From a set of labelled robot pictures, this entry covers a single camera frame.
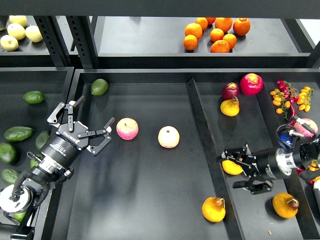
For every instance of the black centre tray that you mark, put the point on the black centre tray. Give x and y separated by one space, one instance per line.
136 189

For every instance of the pale yellow pear back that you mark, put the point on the pale yellow pear back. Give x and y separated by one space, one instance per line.
18 19

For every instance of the black right tray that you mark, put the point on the black right tray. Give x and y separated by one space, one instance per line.
249 216

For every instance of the pink red apple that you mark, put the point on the pink red apple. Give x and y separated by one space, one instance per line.
127 128

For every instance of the pale yellow pear front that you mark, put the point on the pale yellow pear front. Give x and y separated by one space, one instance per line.
9 43

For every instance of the yellow pear tray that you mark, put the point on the yellow pear tray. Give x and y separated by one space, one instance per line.
213 209

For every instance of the green avocado tray corner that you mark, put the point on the green avocado tray corner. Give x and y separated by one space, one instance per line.
99 87

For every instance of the bright red apple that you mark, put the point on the bright red apple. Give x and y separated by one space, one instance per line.
251 84

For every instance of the pale yellow pear middle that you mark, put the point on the pale yellow pear middle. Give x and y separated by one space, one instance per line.
17 31

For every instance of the yellow cherry tomato cluster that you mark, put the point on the yellow cherry tomato cluster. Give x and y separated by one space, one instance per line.
304 99

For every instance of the mixed cherry tomato pile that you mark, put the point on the mixed cherry tomato pile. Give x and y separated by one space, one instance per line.
311 174

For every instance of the black metal shelf frame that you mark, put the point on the black metal shelf frame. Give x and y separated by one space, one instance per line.
268 9

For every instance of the black left tray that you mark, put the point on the black left tray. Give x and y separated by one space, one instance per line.
14 111

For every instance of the dark avocado left middle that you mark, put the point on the dark avocado left middle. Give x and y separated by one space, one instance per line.
18 133

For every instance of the orange front centre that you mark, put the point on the orange front centre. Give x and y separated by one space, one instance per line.
220 46

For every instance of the green avocado lower edge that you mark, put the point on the green avocado lower edge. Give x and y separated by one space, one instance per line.
34 162

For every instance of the red chili pepper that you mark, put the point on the red chili pepper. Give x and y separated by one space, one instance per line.
292 115

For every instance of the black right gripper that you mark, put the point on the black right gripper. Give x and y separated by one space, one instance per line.
255 166

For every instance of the orange front left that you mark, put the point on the orange front left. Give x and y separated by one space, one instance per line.
190 42

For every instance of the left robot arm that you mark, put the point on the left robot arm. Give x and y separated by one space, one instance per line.
21 201

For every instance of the orange far right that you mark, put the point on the orange far right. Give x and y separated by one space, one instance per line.
241 26

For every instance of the dark avocado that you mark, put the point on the dark avocado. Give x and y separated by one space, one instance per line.
18 133
8 154

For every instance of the orange cherry tomato cluster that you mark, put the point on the orange cherry tomato cluster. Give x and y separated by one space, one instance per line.
280 100

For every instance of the dark purple apple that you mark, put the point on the dark purple apple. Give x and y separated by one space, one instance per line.
229 91

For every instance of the dark green avocado tray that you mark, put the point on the dark green avocado tray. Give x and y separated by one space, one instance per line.
9 175

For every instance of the pale yellow pear right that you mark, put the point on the pale yellow pear right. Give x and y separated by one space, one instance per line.
33 33

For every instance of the bright green avocado bottom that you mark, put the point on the bright green avocado bottom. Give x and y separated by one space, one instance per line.
19 216

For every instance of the black tray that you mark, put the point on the black tray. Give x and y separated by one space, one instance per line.
136 189
14 111
249 216

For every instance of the pale yellow pear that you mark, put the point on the pale yellow pear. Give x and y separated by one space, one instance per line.
17 31
18 19
9 43
33 33

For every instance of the dark avocado tray edge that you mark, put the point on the dark avocado tray edge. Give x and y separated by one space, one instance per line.
42 139

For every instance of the dark avocado far left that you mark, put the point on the dark avocado far left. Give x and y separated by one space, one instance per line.
8 154

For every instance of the pale pink apple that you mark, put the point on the pale pink apple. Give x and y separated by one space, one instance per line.
168 137

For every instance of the green avocado upper left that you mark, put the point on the green avocado upper left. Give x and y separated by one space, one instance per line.
34 97

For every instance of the orange front right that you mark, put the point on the orange front right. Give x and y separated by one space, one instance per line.
231 39

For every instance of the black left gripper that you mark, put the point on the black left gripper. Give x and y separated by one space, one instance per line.
71 137

